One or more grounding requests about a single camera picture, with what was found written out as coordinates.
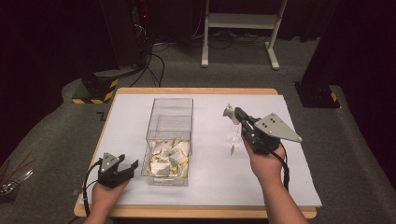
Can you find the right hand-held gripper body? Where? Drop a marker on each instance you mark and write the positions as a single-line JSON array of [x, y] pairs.
[[267, 133]]

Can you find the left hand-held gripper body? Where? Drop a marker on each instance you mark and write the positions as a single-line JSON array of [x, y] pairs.
[[109, 174]]

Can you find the clear plastic drawer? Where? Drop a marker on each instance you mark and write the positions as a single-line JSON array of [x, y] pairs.
[[166, 180]]

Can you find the pile of white tea bags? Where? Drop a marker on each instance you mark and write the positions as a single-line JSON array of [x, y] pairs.
[[169, 158]]

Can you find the clear plastic drawer case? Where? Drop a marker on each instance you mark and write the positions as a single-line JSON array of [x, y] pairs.
[[171, 109]]

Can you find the person's left hand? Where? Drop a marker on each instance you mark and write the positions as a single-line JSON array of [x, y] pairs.
[[107, 194]]

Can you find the person's right hand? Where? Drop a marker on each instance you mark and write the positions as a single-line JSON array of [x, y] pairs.
[[266, 166]]

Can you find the wooden table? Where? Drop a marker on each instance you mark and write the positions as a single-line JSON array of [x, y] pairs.
[[193, 90]]

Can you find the black base with yellow mark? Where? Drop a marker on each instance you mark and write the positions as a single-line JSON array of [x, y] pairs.
[[317, 96]]

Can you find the white foam mat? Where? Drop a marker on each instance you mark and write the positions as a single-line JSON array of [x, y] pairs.
[[211, 186]]

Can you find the black base with yellow stripes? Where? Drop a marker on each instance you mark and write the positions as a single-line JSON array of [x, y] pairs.
[[98, 88]]

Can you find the clear bundle with thin sticks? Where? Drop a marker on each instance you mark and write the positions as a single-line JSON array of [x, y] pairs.
[[14, 182]]

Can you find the white metal stand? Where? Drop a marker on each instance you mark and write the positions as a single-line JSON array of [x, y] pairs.
[[243, 21]]

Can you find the dark computer tower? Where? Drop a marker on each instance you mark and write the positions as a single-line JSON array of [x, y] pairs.
[[140, 31]]

